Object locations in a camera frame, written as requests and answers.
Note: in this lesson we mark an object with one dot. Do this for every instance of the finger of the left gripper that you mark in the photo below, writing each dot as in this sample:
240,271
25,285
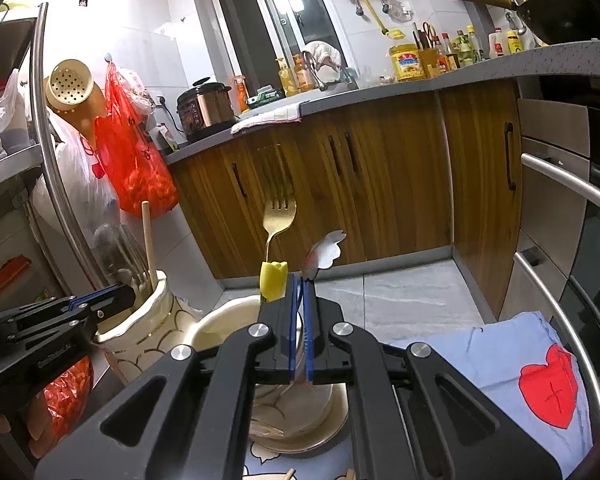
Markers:
104,303

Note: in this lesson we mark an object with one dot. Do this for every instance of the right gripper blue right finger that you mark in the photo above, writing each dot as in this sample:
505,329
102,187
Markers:
308,304

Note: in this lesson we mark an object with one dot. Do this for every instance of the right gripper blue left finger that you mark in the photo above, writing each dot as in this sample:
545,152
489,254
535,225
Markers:
292,297

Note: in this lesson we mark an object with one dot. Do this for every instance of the green yellow tulip spoon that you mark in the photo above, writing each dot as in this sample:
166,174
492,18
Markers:
273,280

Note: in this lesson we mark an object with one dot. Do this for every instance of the gold fork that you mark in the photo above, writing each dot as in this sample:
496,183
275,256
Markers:
278,216

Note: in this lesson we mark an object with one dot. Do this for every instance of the wooden kitchen cabinets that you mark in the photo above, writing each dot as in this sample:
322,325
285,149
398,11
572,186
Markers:
401,175

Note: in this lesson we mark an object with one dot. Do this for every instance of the kitchen window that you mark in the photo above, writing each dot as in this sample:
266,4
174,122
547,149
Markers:
256,32

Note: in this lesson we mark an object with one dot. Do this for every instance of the white ceramic double utensil holder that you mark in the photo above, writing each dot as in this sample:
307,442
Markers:
291,417

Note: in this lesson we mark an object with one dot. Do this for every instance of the red plastic bag lower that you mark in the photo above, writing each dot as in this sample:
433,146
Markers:
54,412

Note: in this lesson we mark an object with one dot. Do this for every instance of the red plastic bag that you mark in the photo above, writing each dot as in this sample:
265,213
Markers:
54,412
132,163

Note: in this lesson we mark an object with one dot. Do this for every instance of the white plastic bag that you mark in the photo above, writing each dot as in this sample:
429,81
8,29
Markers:
90,193

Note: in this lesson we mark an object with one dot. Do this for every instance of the red plastic bag upper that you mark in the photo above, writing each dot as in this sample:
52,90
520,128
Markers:
132,163

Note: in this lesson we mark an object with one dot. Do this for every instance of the white dish towel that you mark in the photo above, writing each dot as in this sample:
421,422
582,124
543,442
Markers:
281,115

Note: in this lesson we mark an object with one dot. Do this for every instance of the electric pressure cooker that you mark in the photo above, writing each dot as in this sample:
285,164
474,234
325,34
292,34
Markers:
205,109

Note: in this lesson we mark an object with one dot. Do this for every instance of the oil bottle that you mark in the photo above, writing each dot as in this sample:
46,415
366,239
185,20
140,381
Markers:
286,78

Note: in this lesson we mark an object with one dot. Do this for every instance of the gold perforated ladle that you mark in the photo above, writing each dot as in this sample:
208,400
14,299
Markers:
71,93

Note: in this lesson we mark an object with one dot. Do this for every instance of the blue cartoon print cloth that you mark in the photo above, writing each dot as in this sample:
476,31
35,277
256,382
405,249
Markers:
521,365

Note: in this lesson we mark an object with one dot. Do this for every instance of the yellow lidded jar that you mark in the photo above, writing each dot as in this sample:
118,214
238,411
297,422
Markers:
406,62

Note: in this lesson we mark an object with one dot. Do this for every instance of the wooden knife block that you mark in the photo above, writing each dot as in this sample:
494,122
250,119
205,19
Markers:
428,59

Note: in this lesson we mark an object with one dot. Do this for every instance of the built-in oven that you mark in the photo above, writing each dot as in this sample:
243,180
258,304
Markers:
559,113

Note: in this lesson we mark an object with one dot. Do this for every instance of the black wok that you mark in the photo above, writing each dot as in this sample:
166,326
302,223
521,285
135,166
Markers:
554,21

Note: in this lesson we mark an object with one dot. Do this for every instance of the chrome curved rail right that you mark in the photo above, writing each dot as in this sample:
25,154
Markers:
557,262

